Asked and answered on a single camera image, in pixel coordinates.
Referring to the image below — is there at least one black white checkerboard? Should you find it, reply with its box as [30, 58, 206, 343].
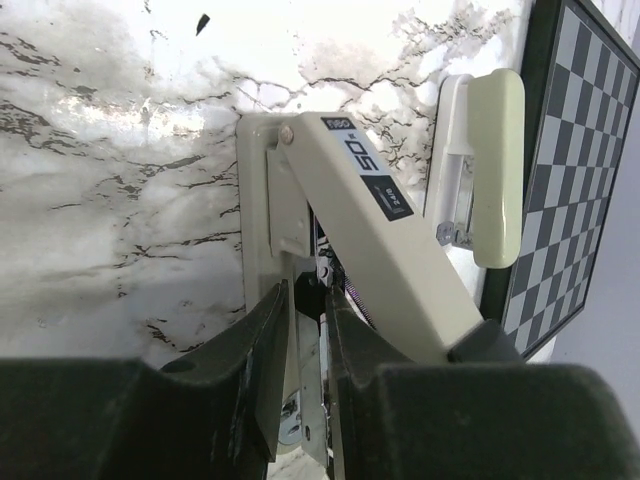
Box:
[481, 1, 639, 357]

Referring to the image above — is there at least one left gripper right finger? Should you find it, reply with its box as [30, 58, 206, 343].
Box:
[326, 290, 639, 479]

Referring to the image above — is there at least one stapler metal base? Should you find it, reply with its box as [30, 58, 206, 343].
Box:
[234, 110, 491, 471]

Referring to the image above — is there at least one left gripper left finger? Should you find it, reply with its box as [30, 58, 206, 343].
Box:
[1, 283, 289, 479]

